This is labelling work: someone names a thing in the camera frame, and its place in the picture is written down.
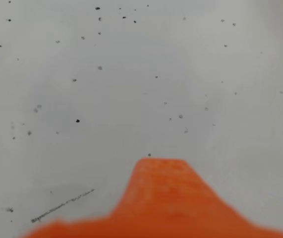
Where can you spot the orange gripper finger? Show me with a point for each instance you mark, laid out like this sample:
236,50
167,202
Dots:
161,198

